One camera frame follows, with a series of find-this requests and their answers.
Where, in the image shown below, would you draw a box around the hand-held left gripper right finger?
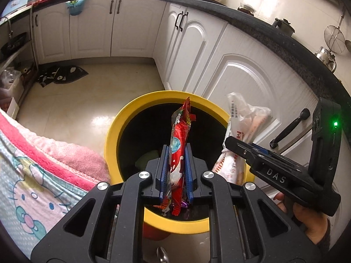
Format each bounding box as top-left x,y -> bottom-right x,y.
184,144 -> 321,263

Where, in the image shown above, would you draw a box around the shiny steel kettle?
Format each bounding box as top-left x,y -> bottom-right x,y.
314,46 -> 337,73

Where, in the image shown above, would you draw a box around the person's right forearm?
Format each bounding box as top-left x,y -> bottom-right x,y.
315,217 -> 333,262

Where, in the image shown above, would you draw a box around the dark cooking pot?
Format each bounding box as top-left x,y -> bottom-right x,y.
272,18 -> 296,37

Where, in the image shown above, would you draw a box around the black floor mat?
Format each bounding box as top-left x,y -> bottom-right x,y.
37,65 -> 89,87

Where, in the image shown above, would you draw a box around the wire mesh strainer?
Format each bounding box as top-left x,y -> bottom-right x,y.
324,5 -> 346,55

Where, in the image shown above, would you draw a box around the white kitchen cabinets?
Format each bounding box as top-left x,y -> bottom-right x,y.
30,0 -> 330,165

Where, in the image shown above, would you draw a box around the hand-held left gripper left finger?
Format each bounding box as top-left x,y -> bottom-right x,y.
30,144 -> 172,263

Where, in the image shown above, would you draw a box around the yellow rimmed trash bin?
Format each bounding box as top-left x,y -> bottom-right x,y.
105,90 -> 255,235

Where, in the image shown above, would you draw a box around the brown lidded jar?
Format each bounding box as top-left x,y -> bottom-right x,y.
238,3 -> 257,15

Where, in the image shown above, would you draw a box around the white printed plastic bag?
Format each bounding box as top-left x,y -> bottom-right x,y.
211,92 -> 272,187

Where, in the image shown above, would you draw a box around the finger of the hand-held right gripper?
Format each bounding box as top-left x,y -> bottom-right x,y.
225,135 -> 275,170

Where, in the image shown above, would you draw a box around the black stone countertop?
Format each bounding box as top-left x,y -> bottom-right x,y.
36,0 -> 351,99

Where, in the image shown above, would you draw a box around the cartoon printed blanket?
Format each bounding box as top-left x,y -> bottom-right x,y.
0,110 -> 121,258

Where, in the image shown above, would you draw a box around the blue hanging basket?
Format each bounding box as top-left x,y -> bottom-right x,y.
65,0 -> 85,16

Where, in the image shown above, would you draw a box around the clear plastic storage box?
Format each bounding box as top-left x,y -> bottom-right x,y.
0,68 -> 24,99

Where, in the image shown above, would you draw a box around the person's right hand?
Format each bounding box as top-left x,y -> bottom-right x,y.
274,192 -> 329,243

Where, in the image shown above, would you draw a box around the metal shelf rack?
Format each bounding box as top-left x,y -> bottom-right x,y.
0,5 -> 39,99

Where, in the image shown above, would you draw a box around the red snack wrapper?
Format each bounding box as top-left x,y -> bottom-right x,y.
160,96 -> 198,215

